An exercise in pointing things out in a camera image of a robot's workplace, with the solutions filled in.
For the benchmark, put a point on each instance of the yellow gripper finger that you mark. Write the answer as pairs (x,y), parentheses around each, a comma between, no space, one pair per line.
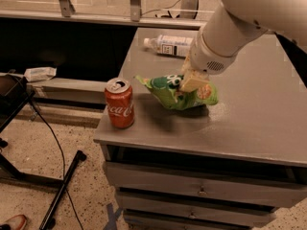
(193,80)
(186,65)

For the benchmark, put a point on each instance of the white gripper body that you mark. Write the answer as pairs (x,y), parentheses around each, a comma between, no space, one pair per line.
(206,58)

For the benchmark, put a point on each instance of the green rice chip bag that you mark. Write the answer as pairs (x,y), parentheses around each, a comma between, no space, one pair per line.
(166,90)

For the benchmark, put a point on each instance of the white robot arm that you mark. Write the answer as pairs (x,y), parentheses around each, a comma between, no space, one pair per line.
(236,23)

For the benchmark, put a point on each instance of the orange coke can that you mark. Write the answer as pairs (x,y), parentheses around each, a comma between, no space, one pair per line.
(118,93)

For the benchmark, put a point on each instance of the clear plastic water bottle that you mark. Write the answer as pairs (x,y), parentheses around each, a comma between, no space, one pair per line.
(177,46)

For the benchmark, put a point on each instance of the grey drawer cabinet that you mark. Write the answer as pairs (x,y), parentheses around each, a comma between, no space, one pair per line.
(257,130)

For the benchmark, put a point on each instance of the middle grey drawer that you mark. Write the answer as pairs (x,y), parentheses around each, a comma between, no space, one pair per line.
(193,209)

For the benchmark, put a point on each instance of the grey drawer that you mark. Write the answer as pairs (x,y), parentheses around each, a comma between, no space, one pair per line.
(205,185)
(175,223)
(193,209)

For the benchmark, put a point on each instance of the top grey drawer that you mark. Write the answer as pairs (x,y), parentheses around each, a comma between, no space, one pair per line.
(205,185)

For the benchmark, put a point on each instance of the white tissue packet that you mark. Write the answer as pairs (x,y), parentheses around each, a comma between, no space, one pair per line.
(40,74)

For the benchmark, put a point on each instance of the bottom grey drawer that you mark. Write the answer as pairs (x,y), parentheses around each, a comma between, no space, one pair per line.
(175,223)

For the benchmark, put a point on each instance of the black stand base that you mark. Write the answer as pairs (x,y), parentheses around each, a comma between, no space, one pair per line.
(10,174)

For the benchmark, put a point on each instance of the red white shoe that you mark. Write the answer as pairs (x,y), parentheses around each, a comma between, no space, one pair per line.
(15,223)

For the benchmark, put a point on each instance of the middle metal bracket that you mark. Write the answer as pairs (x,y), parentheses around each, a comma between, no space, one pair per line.
(135,10)

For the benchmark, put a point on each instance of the metal bracket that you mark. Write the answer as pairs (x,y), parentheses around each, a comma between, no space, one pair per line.
(135,10)
(66,7)

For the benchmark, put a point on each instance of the left metal bracket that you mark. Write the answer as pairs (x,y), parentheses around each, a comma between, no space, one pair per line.
(66,7)

